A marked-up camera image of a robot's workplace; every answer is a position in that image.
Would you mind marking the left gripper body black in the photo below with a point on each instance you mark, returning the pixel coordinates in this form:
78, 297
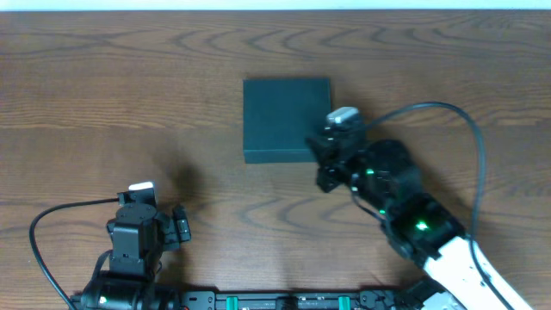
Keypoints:
179, 228

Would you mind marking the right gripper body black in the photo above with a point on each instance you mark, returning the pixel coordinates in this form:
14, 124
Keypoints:
332, 156

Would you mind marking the black gift box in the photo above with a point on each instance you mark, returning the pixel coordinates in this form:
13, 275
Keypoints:
279, 114

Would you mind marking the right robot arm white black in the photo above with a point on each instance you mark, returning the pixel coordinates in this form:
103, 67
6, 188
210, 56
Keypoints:
462, 277

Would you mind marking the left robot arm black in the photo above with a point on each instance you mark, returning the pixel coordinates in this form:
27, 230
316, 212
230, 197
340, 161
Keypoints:
124, 277

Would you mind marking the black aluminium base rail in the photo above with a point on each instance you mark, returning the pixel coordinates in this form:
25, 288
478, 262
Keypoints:
209, 300

